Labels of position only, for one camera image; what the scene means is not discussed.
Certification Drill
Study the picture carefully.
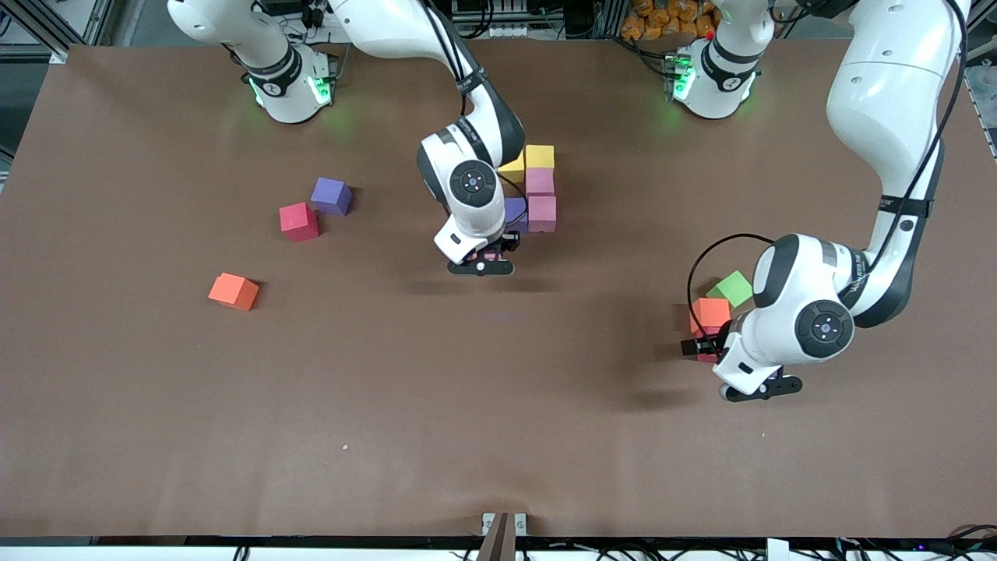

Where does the orange foam cube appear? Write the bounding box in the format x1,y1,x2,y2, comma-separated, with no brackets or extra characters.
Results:
690,298,731,332
207,272,260,312

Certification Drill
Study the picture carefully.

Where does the green foam cube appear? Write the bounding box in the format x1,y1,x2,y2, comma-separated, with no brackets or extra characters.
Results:
706,270,755,309

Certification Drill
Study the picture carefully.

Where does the white power strip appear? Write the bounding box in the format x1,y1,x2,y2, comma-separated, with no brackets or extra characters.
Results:
467,22,538,40
300,0,347,44

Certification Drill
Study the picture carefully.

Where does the bag of orange items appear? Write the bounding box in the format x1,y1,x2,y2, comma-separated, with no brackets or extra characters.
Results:
621,0,719,42

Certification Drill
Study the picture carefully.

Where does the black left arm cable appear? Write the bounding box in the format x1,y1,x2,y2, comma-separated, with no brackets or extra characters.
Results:
687,234,778,344

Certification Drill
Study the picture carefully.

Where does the grey metal camera bracket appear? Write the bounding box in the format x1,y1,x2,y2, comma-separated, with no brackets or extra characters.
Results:
477,511,528,561

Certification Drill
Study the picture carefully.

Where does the aluminium frame profile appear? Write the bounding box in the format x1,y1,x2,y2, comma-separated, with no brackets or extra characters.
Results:
935,0,997,57
16,0,118,65

